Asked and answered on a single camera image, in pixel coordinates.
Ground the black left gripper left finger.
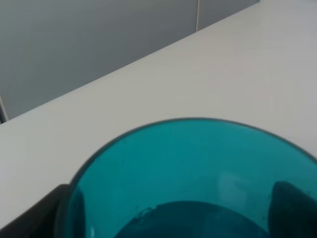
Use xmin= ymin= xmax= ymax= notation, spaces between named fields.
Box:
xmin=0 ymin=183 xmax=86 ymax=238

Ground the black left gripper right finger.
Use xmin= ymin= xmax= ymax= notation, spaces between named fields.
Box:
xmin=268 ymin=181 xmax=317 ymax=238

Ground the teal transparent plastic cup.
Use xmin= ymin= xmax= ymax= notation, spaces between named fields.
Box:
xmin=70 ymin=118 xmax=317 ymax=238

